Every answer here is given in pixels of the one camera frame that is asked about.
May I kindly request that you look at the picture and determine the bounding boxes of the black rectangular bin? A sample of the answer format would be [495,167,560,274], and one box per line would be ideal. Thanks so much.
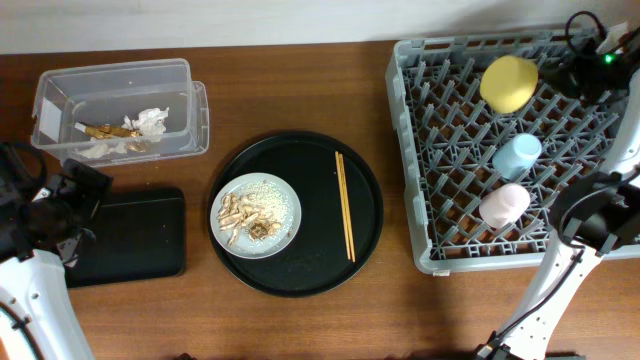
[65,187,186,288]

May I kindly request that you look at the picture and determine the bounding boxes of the light blue plastic cup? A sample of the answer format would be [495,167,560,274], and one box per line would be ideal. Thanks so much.
[492,133,542,182]

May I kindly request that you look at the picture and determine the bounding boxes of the white tissue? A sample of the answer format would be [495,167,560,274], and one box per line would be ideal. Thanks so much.
[122,108,169,136]

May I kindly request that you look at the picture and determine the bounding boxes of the yellow plastic bowl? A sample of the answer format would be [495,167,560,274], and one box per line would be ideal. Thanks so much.
[480,55,538,114]

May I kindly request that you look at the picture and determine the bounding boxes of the grey plate with food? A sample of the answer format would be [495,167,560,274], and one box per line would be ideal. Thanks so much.
[209,173,302,260]

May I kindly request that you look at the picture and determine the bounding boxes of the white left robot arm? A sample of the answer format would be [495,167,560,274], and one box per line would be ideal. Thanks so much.
[1,142,112,359]

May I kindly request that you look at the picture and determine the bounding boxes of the food scraps on plate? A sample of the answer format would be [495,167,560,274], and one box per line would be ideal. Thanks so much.
[217,180,290,246]

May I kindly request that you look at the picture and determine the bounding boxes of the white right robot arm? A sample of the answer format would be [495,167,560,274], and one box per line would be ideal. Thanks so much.
[474,30,639,359]

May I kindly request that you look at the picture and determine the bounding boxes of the round black serving tray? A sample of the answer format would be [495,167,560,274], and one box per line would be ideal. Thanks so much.
[210,132,384,298]

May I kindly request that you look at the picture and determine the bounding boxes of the pink plastic cup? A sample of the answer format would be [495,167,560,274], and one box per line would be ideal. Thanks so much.
[479,183,531,229]

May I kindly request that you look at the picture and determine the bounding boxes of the gold foil wrapper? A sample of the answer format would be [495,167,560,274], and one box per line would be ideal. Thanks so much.
[74,122,141,139]

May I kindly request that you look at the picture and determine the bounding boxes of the clear plastic waste bin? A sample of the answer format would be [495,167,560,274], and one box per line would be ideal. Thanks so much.
[31,58,210,167]

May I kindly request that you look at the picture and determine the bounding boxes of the grey plastic dishwasher rack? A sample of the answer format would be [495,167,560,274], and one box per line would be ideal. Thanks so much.
[386,30,639,276]

